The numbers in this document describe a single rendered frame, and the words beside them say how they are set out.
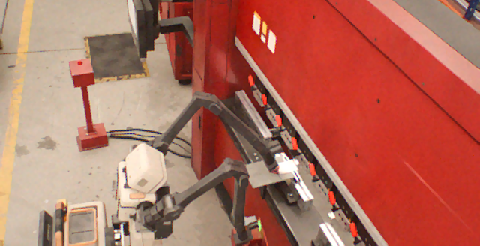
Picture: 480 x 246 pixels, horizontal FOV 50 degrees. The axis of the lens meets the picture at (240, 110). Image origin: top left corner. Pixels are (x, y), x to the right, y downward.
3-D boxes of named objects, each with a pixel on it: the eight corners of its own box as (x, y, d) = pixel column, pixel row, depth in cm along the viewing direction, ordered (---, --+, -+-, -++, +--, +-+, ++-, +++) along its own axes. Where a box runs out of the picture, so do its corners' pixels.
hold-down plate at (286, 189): (267, 170, 322) (268, 167, 320) (275, 168, 324) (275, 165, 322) (289, 206, 301) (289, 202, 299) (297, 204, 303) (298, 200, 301)
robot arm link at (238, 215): (233, 161, 246) (238, 178, 239) (244, 160, 248) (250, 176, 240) (229, 216, 275) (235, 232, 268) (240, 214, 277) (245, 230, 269)
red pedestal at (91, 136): (75, 136, 457) (61, 58, 404) (104, 131, 466) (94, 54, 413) (79, 151, 443) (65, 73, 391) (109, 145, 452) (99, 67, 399)
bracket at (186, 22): (157, 28, 391) (157, 19, 386) (188, 23, 399) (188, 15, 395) (172, 56, 363) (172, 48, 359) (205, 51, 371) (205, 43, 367)
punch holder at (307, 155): (295, 157, 290) (299, 136, 279) (308, 154, 292) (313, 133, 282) (307, 176, 279) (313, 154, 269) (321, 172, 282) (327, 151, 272)
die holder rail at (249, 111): (234, 102, 372) (235, 91, 366) (241, 100, 374) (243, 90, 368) (262, 148, 337) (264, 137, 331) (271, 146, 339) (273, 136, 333)
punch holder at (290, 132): (280, 134, 303) (283, 113, 293) (292, 131, 306) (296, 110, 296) (291, 151, 293) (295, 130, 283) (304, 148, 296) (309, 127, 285)
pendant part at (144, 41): (128, 24, 373) (124, -23, 350) (145, 22, 376) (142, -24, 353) (139, 58, 341) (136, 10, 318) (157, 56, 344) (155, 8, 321)
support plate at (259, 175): (241, 166, 307) (241, 166, 306) (280, 157, 315) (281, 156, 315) (253, 188, 294) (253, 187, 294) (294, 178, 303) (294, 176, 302)
